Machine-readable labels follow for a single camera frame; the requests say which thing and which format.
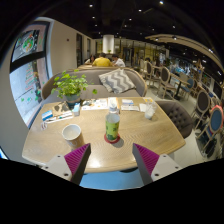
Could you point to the grey curved sofa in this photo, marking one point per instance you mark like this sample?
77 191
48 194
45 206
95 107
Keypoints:
91 76

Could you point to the clear plastic glass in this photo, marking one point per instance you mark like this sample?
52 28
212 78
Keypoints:
150 111

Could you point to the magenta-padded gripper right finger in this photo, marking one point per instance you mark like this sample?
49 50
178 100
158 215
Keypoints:
148 160

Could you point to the brown notebook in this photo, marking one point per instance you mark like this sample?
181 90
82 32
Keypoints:
61 108

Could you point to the window with printed decals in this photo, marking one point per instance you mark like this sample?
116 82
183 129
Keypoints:
30 73

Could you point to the person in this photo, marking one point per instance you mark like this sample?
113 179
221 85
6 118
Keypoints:
102 61
119 62
89 60

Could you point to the blue card box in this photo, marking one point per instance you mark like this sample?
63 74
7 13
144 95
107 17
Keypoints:
47 115

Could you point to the pill blister pack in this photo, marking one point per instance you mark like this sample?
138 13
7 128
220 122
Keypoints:
44 125

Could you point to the white round column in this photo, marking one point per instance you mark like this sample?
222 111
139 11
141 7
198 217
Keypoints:
108 44

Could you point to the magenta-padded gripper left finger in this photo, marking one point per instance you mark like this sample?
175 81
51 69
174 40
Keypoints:
76 159

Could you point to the group of ceiling lights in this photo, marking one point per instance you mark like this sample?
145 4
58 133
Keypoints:
133 23

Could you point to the grey chevron pillow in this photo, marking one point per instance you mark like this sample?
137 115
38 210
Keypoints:
116 81

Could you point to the brown paper cup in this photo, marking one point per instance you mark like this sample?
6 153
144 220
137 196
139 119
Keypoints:
74 136

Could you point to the grey tufted armchair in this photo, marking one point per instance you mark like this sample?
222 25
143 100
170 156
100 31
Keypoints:
176 116

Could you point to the group of dining chairs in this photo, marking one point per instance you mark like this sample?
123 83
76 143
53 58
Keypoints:
203 103

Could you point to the yellow card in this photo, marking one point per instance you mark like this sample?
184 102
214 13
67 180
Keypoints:
148 100

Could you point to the clear green-labelled drink bottle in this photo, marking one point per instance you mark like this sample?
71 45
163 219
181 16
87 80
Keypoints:
112 126

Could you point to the printed paper pamphlet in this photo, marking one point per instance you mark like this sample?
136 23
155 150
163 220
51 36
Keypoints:
95 105

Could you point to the small white-blue box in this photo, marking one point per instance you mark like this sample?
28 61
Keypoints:
127 102

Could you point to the green potted plant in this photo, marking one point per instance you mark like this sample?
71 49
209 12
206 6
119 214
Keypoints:
69 85

